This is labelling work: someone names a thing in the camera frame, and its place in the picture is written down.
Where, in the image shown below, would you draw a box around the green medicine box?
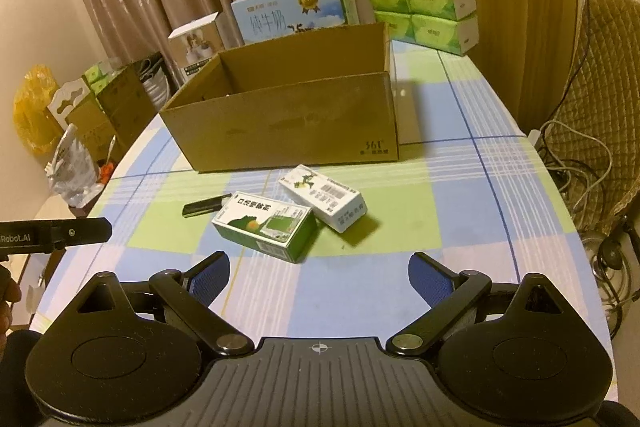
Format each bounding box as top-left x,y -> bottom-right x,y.
211,191 -> 318,264

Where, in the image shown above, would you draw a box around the white medicine box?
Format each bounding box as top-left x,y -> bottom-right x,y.
277,164 -> 368,234

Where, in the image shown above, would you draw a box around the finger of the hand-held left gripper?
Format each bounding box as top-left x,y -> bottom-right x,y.
49,217 -> 113,250

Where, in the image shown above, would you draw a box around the white plastic bag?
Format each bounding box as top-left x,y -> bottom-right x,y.
47,124 -> 101,208

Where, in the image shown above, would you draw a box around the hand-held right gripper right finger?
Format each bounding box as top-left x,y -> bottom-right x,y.
386,252 -> 576,357

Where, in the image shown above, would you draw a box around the black lighter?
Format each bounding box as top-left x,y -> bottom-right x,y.
181,194 -> 233,220

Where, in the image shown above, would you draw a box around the white cardboard insert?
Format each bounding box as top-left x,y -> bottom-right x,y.
47,79 -> 93,128

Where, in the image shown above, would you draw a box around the checked tablecloth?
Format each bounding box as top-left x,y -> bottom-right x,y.
30,39 -> 613,358

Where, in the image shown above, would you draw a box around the blue milk carton box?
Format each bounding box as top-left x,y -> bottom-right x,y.
231,0 -> 358,45

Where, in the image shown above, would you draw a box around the yellow plastic bag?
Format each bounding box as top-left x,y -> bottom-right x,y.
12,64 -> 58,155

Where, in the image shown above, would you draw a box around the chair with quilted cover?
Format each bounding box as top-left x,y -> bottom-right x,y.
545,0 -> 640,233

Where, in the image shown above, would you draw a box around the person's left hand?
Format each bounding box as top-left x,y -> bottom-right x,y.
0,264 -> 22,338

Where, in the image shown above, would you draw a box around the white cable bundle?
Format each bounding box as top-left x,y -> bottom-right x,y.
537,119 -> 617,208

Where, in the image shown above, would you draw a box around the brown floor cardboard box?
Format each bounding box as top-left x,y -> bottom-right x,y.
75,99 -> 118,162
95,53 -> 161,142

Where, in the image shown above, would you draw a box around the small white product box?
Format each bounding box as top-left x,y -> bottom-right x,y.
167,12 -> 224,82

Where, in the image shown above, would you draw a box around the black chair base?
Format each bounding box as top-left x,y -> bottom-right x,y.
580,217 -> 637,323

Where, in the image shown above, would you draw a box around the wooden door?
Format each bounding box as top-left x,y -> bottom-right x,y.
412,0 -> 581,138

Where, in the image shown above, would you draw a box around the white ribbed container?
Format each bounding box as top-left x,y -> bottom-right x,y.
137,54 -> 174,108

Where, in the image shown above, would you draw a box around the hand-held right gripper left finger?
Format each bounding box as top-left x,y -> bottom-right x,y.
75,251 -> 256,358

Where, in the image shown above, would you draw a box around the green tissue packs in box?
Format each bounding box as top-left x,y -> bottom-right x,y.
82,62 -> 116,96

